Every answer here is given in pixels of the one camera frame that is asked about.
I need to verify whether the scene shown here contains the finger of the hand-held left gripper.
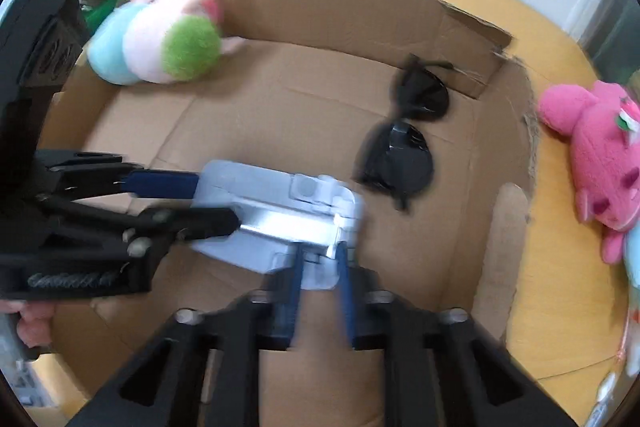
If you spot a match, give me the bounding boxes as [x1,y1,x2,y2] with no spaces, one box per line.
[45,198,242,269]
[36,151,202,201]

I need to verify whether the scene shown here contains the light blue plush toy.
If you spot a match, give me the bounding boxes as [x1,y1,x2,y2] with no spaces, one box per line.
[622,227,640,288]

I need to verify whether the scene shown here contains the pink strawberry plush toy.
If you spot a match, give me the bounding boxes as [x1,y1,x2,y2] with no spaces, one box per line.
[537,79,640,264]

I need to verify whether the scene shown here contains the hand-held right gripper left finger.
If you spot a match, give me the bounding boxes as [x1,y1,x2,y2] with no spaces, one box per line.
[65,247,303,427]

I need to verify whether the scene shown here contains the cardboard box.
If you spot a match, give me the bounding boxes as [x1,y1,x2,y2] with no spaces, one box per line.
[37,0,541,427]

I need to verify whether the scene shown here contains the person's left hand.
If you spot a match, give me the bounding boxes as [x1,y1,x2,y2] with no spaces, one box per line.
[15,301,56,349]

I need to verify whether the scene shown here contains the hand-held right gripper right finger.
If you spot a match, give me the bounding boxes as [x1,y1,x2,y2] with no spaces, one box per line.
[335,241,576,427]

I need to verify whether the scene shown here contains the grey stapler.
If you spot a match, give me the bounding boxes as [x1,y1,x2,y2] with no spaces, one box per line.
[190,159,366,292]

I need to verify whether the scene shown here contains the wooden desktop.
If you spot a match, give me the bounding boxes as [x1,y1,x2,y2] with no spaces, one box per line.
[20,0,636,427]

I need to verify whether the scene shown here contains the teal and pink plush toy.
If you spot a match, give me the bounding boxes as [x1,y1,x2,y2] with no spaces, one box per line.
[86,0,246,86]

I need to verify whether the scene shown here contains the black sunglasses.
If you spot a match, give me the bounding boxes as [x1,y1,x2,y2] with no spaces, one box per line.
[352,53,453,212]

